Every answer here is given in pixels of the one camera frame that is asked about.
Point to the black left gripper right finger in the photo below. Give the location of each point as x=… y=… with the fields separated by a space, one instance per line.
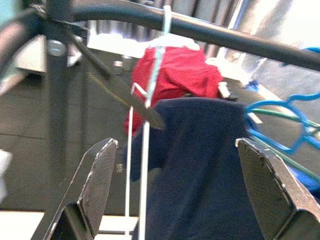
x=270 y=190

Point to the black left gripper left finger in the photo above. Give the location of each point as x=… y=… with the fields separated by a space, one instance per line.
x=97 y=180

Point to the blue plastic hanger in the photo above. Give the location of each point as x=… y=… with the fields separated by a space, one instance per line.
x=291 y=150

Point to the dark navy garment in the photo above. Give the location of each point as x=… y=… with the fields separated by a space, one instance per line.
x=200 y=162

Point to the green plastic hanger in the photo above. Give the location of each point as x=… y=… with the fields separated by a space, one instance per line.
x=275 y=113

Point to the grey power box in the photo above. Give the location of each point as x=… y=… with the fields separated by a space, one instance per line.
x=117 y=65
x=127 y=60

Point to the red cloth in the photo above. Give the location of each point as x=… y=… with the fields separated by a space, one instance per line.
x=185 y=72

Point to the white crumpled cloth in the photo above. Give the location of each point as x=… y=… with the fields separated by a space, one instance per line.
x=175 y=41

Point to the black metal clothes rack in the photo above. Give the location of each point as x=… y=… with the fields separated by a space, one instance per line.
x=200 y=27

